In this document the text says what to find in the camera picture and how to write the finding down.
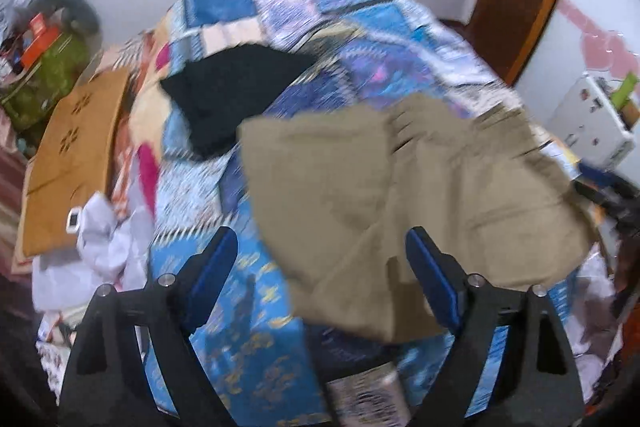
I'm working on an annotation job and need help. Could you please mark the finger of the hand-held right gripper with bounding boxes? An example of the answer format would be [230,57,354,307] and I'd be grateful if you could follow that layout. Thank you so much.
[574,162,640,219]

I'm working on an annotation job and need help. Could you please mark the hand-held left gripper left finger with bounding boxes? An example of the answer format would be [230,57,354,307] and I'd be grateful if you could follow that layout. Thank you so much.
[57,227,239,427]

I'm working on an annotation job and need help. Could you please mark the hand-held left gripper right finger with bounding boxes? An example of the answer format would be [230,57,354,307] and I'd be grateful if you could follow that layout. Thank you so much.
[405,227,586,427]

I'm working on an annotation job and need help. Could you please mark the khaki pants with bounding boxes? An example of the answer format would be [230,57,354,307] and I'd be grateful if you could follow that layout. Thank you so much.
[237,96,599,344]

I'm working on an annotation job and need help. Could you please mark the white storage box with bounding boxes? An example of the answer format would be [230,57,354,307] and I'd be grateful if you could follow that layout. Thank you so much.
[546,74,640,168]

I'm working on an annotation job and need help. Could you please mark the white crumpled cloth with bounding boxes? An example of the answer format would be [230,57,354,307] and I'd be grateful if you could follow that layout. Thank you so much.
[32,193,157,314]

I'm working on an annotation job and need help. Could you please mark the printed packet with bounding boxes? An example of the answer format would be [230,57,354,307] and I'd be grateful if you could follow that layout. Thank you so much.
[324,367,407,427]

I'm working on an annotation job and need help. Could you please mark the white wardrobe door with hearts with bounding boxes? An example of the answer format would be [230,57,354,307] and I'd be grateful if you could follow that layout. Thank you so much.
[515,0,640,132]

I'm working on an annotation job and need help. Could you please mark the black garment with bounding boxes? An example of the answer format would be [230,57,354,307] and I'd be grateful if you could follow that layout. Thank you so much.
[160,44,319,158]

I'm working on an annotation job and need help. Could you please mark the striped red curtain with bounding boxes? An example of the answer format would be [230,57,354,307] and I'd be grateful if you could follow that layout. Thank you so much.
[0,117,32,278]

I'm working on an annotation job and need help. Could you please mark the green patterned bag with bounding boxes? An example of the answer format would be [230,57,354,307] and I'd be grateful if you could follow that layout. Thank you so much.
[0,34,92,134]

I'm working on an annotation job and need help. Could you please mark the patchwork printed blanket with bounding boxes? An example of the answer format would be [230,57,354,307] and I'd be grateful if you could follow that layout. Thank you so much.
[112,0,601,427]

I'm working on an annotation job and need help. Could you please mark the orange box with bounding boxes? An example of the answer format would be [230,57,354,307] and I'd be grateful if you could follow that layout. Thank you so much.
[20,14,64,68]

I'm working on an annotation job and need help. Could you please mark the grey plush toy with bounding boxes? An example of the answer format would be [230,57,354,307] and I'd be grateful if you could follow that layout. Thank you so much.
[15,0,102,36]

